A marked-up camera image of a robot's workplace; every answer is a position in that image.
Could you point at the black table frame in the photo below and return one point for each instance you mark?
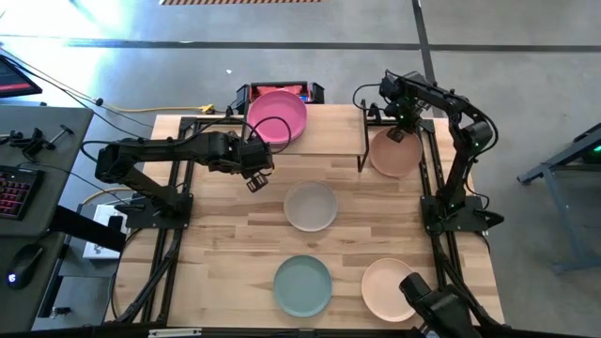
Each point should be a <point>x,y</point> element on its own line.
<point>187,123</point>

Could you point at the wooden shelf riser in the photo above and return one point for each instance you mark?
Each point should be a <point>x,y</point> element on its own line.
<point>328,131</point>

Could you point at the black computer mouse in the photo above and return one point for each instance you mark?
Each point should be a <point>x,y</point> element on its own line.
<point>26,265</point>

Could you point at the black backlit keyboard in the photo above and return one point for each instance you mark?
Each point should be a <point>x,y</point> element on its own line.
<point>16,192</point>

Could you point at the black table clamp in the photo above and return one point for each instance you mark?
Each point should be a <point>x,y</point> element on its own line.
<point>229,112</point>
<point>374,113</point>

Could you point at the grey plate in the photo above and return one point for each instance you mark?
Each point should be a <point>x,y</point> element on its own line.
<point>310,206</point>

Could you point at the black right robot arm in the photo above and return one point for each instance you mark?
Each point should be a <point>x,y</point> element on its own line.
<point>462,141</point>

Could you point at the white metal bracket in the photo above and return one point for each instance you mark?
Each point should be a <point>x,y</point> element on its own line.
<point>174,333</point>

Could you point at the pink plate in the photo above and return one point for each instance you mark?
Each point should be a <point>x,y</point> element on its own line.
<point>274,115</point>

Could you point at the red and black box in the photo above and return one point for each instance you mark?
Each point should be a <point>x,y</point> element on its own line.
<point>315,93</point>

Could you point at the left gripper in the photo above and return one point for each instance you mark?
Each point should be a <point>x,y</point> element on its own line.
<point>253,157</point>

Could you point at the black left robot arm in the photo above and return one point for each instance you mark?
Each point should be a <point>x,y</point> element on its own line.
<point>155,148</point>

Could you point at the grey metal cart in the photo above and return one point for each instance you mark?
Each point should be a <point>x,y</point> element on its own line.
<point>563,155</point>

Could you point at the peach plate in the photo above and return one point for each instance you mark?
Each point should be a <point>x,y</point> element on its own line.
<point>396,157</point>

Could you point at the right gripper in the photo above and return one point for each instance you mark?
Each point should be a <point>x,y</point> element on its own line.
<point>405,115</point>

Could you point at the white box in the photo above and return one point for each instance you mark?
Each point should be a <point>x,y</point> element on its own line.
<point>101,213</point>

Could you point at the grey desk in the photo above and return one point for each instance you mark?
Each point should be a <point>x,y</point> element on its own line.
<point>66,164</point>

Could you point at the dark monitor red stripe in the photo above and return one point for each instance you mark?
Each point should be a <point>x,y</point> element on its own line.
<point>14,77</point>

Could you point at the black clamp tool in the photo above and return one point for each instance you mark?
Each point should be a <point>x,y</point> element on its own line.
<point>33,141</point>

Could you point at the black diagonal beam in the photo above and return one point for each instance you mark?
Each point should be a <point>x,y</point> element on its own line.
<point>84,230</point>

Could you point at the cream plate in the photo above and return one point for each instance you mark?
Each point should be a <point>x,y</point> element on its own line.
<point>380,291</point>

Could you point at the teal plate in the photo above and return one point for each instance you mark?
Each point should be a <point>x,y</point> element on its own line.
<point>303,286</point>

